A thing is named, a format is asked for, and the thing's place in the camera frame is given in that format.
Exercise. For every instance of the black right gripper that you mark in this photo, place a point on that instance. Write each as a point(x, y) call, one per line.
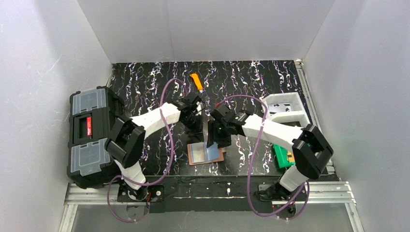
point(218, 137)

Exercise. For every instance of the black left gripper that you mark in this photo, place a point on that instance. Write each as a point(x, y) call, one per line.
point(195, 122)

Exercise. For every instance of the white credit card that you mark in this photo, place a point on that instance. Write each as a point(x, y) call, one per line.
point(279, 108)

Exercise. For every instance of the black toolbox with clear lids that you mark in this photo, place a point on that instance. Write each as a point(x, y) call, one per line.
point(92, 115)

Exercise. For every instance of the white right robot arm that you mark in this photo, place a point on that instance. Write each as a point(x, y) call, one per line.
point(310, 149)

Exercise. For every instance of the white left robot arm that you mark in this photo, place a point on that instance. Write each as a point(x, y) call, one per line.
point(125, 141)

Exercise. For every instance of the gold card in green bin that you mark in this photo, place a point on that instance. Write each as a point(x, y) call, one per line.
point(290, 157)

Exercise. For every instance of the orange utility knife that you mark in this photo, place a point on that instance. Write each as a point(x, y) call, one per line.
point(197, 81)

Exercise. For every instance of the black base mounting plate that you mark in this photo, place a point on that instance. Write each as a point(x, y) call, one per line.
point(206, 194)

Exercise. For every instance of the green plastic bin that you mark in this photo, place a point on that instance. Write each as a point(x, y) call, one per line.
point(280, 154)

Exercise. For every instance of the white plastic bin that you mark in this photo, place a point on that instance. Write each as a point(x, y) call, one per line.
point(298, 113)

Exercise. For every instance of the aluminium frame rail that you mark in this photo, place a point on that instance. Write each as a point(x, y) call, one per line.
point(320, 192)

